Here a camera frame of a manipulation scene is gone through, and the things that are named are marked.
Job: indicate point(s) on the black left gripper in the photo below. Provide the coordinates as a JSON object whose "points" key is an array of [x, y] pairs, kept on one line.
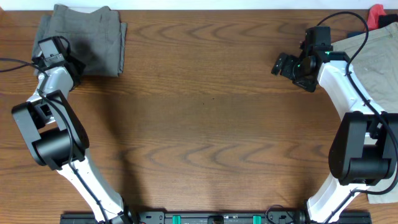
{"points": [[79, 65]]}

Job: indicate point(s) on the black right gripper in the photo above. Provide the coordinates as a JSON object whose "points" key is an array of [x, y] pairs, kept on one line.
{"points": [[308, 86]]}

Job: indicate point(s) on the grey shorts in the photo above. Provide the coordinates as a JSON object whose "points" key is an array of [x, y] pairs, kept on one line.
{"points": [[97, 39]]}

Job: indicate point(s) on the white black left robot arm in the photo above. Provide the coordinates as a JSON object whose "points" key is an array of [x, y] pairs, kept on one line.
{"points": [[56, 138]]}

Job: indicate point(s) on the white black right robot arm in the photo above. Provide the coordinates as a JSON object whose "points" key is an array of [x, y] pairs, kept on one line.
{"points": [[364, 150]]}

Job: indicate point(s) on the beige khaki shorts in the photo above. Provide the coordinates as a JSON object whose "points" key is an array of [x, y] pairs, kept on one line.
{"points": [[376, 68]]}

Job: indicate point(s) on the red cloth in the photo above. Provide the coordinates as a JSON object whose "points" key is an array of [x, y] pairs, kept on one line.
{"points": [[374, 13]]}

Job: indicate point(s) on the black cloth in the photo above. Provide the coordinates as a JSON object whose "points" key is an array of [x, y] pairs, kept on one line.
{"points": [[385, 20]]}

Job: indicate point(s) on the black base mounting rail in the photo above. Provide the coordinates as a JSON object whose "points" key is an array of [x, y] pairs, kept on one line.
{"points": [[273, 216]]}

